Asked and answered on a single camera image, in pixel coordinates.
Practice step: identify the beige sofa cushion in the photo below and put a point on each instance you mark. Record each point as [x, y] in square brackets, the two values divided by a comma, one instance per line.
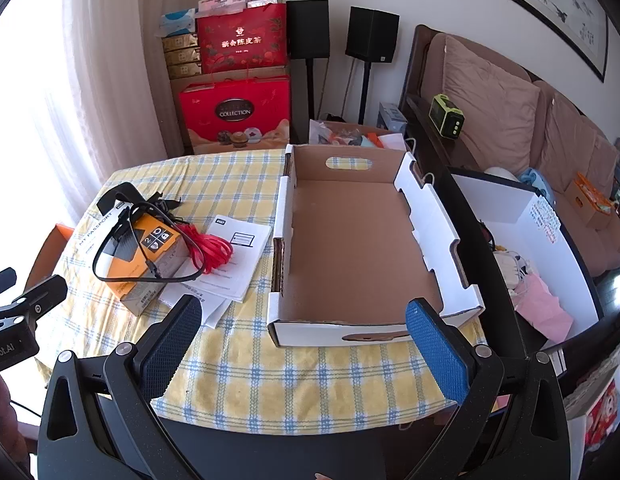
[490, 100]
[575, 145]

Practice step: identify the black plastic adapter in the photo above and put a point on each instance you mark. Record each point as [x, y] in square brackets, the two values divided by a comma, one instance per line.
[121, 192]

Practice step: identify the white box with cartoon print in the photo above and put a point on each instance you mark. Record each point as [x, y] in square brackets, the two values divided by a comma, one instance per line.
[597, 410]

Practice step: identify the blue tissue pack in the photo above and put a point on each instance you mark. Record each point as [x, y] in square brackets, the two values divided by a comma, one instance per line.
[177, 21]

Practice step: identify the orange hard drive box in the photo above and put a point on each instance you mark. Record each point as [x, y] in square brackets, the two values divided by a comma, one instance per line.
[132, 294]

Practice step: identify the black speaker stand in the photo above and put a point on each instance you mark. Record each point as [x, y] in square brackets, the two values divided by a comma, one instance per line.
[309, 100]
[365, 92]

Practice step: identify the white manual with black graphic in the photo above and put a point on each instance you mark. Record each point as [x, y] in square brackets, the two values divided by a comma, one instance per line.
[245, 265]

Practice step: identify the red gift box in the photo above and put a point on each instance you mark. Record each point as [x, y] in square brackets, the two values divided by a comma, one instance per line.
[230, 110]

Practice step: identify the small orange cardboard box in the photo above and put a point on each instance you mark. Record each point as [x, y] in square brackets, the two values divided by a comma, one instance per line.
[587, 205]

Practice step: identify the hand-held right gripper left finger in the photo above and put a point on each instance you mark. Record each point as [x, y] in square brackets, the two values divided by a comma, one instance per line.
[175, 342]

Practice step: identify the red gift bag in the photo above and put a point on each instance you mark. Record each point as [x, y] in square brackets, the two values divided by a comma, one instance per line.
[240, 35]

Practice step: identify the yellow flat box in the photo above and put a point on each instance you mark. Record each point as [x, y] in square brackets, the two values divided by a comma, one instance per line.
[182, 57]
[186, 71]
[180, 42]

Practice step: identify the black storage box white inside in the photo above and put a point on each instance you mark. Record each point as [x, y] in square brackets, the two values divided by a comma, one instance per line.
[495, 200]

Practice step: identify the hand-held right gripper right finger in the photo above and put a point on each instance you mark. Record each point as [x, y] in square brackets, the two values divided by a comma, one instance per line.
[435, 355]

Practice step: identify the green portable device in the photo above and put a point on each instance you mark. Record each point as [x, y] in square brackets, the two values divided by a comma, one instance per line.
[446, 116]

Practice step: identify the white charger with earphones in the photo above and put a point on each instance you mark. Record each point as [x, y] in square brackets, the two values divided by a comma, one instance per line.
[507, 265]

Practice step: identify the yellow checked tablecloth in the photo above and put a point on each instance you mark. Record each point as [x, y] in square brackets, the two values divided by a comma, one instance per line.
[300, 385]

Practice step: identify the white paper bag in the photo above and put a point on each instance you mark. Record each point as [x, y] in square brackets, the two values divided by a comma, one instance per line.
[392, 142]

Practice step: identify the black speaker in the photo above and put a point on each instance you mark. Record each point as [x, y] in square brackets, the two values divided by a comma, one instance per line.
[308, 30]
[372, 35]

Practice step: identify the pink white flat box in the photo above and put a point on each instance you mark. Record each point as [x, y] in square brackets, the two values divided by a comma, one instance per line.
[222, 2]

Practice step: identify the brown wooden-frame sofa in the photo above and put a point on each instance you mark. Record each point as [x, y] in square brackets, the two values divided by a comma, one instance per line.
[585, 240]

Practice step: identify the white sheer curtain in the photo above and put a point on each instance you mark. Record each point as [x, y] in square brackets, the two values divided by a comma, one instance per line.
[115, 85]

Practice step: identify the cluttered cardboard box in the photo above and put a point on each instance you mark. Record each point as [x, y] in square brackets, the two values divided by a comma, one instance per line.
[340, 135]

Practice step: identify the blue grey box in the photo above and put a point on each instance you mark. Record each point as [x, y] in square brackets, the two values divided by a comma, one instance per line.
[392, 116]

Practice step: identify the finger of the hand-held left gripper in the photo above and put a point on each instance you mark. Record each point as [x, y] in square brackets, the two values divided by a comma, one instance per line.
[2, 282]
[40, 295]

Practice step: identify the orange wooden chair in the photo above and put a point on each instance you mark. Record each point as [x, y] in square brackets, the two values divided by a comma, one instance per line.
[47, 255]

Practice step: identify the light blue soft item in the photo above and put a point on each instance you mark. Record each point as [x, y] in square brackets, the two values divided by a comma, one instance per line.
[537, 182]

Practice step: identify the cardboard tray box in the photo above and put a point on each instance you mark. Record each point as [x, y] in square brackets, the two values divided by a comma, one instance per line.
[350, 240]

